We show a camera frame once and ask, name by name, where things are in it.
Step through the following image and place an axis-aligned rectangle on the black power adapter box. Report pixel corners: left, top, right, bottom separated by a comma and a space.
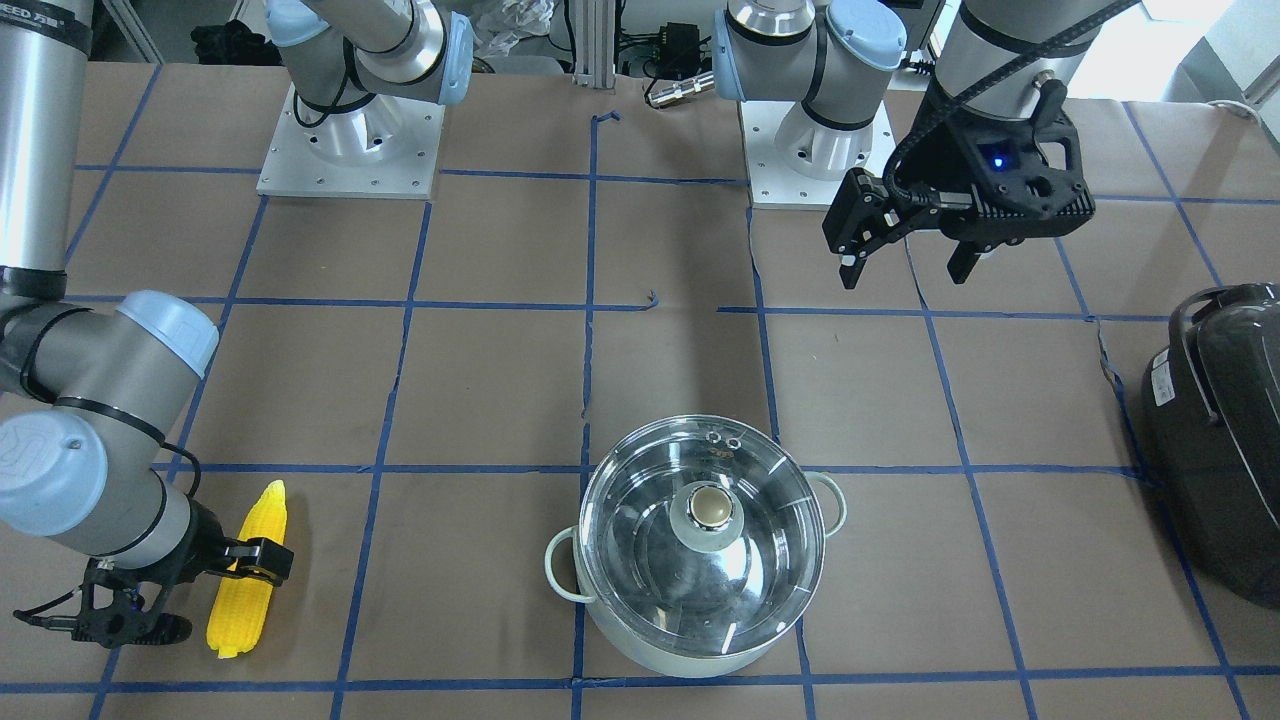
655, 22, 701, 65

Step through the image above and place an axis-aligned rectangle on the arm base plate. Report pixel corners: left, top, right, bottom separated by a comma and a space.
256, 91, 445, 201
739, 101, 895, 211

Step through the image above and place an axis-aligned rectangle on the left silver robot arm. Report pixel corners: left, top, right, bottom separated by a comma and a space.
710, 1, 1128, 290

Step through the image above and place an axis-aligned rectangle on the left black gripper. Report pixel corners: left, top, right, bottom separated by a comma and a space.
822, 79, 1096, 290

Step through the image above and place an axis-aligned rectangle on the yellow plastic corn cob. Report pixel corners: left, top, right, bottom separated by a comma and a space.
206, 479, 288, 659

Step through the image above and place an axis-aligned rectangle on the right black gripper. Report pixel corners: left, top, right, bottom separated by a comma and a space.
70, 502, 294, 650

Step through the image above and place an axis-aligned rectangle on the silver metal connector plug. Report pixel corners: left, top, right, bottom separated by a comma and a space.
644, 70, 716, 110

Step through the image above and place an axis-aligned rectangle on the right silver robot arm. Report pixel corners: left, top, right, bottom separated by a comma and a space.
3, 1, 294, 648

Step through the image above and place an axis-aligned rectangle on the pale green cooking pot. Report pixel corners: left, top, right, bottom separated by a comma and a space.
544, 470, 849, 680

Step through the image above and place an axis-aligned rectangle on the aluminium frame post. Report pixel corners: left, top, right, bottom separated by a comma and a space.
566, 0, 618, 92

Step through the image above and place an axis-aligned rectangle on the dark grey rice cooker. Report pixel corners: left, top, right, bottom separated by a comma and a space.
1140, 282, 1279, 609

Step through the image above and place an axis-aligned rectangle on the glass pot lid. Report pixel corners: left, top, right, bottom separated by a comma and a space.
579, 414, 827, 659

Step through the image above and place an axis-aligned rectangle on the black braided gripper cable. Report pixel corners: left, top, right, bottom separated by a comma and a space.
886, 0, 1140, 196

